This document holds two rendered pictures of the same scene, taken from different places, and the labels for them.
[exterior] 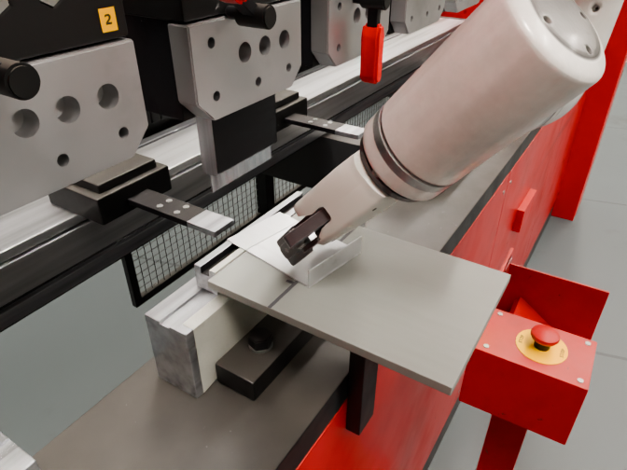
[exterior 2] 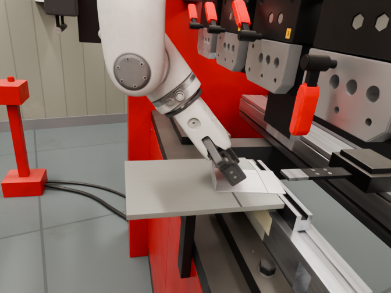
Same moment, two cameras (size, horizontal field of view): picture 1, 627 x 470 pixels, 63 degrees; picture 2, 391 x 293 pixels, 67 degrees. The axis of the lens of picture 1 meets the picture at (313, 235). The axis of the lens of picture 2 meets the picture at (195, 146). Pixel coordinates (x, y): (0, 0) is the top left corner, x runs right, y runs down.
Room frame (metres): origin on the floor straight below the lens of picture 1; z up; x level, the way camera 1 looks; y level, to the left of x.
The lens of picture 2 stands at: (0.74, -0.41, 1.28)
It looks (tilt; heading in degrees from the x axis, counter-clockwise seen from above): 23 degrees down; 132
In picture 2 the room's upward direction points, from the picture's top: 5 degrees clockwise
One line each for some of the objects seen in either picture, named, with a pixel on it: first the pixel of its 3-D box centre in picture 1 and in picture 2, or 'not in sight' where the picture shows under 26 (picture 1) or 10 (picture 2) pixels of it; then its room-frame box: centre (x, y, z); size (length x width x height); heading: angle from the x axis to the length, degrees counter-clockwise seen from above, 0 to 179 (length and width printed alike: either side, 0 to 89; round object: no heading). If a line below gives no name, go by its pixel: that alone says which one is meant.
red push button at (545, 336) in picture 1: (543, 340); not in sight; (0.55, -0.34, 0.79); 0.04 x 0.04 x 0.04
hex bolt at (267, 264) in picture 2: not in sight; (267, 267); (0.60, -0.05, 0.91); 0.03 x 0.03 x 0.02
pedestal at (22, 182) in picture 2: not in sight; (18, 138); (-1.41, 0.14, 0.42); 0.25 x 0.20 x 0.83; 58
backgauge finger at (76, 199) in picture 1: (147, 194); (340, 168); (0.59, 0.22, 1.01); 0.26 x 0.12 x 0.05; 58
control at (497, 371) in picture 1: (536, 339); not in sight; (0.59, -0.35, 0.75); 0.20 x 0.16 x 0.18; 149
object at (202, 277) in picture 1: (261, 237); (274, 190); (0.53, 0.06, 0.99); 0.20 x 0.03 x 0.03; 148
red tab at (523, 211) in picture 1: (524, 210); not in sight; (1.29, -0.61, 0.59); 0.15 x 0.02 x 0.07; 148
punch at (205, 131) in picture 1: (240, 132); (283, 115); (0.51, 0.08, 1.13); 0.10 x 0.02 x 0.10; 148
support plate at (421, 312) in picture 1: (360, 281); (197, 182); (0.43, -0.05, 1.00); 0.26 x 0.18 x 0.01; 58
